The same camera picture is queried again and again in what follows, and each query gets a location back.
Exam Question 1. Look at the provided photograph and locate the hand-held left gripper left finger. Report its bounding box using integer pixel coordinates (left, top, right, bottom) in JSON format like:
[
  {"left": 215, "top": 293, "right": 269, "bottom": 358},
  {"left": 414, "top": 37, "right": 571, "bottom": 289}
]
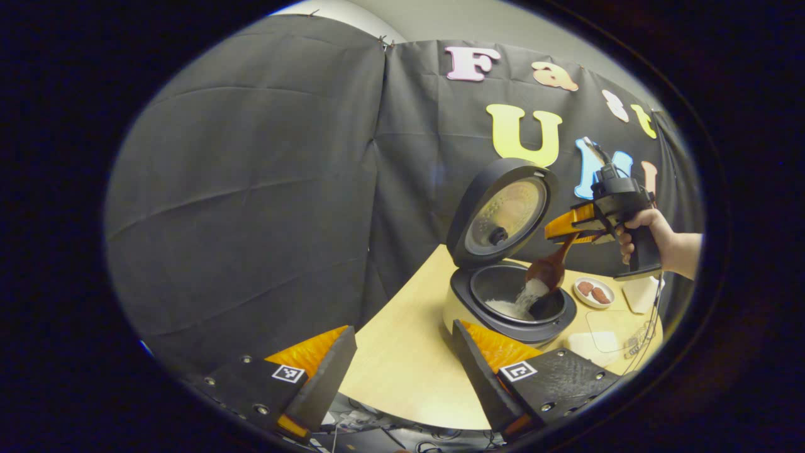
[{"left": 200, "top": 325, "right": 358, "bottom": 441}]

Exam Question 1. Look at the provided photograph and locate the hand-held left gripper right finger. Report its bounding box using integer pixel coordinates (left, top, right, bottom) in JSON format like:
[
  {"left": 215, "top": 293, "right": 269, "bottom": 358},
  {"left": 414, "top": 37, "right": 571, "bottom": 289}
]
[{"left": 451, "top": 319, "right": 623, "bottom": 439}]

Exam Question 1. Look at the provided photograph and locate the brown wooden spoon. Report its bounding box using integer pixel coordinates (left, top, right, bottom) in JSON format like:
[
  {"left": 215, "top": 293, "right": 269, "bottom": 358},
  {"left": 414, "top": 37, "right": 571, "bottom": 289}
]
[{"left": 525, "top": 232, "right": 580, "bottom": 296}]

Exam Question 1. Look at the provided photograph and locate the white rice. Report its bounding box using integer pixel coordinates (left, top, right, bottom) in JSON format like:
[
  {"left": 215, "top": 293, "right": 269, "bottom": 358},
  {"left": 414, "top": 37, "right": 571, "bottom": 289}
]
[{"left": 484, "top": 278, "right": 552, "bottom": 322}]

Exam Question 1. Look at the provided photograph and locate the dark grey rice cooker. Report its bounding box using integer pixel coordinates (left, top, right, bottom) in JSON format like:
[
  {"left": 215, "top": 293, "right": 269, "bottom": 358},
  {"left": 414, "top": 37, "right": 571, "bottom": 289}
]
[{"left": 442, "top": 157, "right": 578, "bottom": 346}]

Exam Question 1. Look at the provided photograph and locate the clear plastic rice box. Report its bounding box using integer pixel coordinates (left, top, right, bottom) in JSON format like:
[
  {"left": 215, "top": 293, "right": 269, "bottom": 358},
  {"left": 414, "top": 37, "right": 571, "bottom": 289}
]
[{"left": 565, "top": 308, "right": 640, "bottom": 369}]

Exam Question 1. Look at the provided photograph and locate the round white plate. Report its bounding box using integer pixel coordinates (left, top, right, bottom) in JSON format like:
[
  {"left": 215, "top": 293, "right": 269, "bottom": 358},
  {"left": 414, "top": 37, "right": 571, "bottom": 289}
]
[{"left": 573, "top": 276, "right": 616, "bottom": 310}]

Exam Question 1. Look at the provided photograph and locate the white toaster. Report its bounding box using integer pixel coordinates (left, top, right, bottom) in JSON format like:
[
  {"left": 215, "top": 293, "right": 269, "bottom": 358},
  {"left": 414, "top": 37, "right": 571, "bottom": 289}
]
[{"left": 622, "top": 275, "right": 665, "bottom": 316}]

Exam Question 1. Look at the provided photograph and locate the black backdrop cloth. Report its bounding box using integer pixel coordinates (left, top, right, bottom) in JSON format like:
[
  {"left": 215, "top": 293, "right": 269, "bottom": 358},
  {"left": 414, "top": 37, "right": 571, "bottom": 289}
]
[{"left": 104, "top": 14, "right": 702, "bottom": 378}]

